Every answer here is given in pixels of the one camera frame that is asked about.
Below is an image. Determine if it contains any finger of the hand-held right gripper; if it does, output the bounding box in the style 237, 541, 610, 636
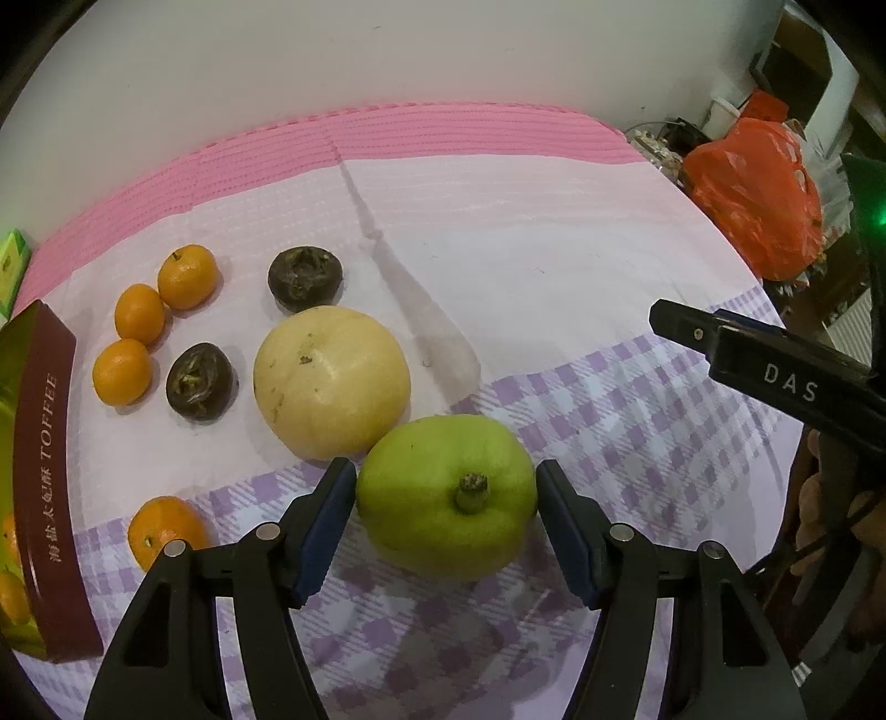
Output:
709, 324, 886, 451
649, 299, 869, 378

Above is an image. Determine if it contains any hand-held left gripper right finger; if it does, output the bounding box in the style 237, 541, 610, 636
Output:
536, 458, 807, 720

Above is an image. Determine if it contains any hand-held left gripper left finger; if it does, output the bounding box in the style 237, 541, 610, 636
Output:
83, 455, 358, 720

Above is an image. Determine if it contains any green apple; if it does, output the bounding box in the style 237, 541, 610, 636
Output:
356, 415, 539, 581

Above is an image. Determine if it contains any pale yellow pear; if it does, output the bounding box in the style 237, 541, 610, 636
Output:
253, 306, 412, 461

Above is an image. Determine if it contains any dark brown wrinkled fruit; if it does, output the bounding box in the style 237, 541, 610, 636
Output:
267, 247, 343, 314
165, 342, 240, 422

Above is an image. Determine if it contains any gold tin box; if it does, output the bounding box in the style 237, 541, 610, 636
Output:
0, 301, 105, 664

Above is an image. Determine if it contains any person's right hand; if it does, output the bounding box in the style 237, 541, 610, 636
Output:
795, 430, 832, 598

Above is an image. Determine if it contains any white plastic bag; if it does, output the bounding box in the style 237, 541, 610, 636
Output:
796, 125, 854, 236

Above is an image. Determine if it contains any orange plastic bag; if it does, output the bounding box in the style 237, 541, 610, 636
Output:
682, 116, 826, 279

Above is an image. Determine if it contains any pink and purple plaid cloth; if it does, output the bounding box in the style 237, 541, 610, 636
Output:
14, 100, 807, 720

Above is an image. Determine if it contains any red packet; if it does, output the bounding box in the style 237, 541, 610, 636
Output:
742, 89, 791, 124

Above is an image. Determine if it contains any white paper cup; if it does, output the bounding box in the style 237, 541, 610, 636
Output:
706, 97, 743, 138

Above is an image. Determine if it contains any white appliance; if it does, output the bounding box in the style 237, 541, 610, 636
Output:
751, 28, 861, 163

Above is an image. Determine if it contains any green and white carton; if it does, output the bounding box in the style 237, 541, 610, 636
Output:
0, 228, 32, 326

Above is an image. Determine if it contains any black cable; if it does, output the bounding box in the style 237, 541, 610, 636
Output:
748, 485, 880, 579

